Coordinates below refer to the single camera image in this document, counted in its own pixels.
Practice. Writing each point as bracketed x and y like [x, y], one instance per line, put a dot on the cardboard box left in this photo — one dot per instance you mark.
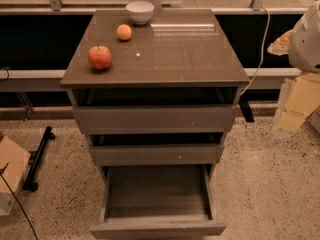
[13, 163]

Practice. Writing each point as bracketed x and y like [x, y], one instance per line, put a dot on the grey middle drawer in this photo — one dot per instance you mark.
[167, 154]

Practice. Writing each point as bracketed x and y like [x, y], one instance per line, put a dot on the orange fruit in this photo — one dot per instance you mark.
[124, 32]

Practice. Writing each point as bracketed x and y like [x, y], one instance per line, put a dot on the grey open bottom drawer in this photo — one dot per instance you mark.
[157, 202]

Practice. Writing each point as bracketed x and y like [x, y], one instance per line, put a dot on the white bowl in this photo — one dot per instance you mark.
[140, 12]

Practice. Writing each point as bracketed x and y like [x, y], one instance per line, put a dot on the red apple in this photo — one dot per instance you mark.
[99, 57]

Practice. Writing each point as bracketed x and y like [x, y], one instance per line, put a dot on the cardboard box right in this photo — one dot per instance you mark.
[314, 119]

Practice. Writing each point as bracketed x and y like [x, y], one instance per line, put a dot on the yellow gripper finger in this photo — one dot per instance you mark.
[281, 45]
[298, 99]

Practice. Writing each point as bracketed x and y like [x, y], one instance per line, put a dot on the grey top drawer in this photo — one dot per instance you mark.
[143, 120]

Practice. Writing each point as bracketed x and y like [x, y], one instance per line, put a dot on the grey drawer cabinet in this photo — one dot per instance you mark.
[181, 58]

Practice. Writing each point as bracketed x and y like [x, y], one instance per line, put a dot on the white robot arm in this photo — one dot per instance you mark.
[304, 48]

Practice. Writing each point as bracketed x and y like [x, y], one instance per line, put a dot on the cardboard box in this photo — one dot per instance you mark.
[314, 119]
[13, 163]

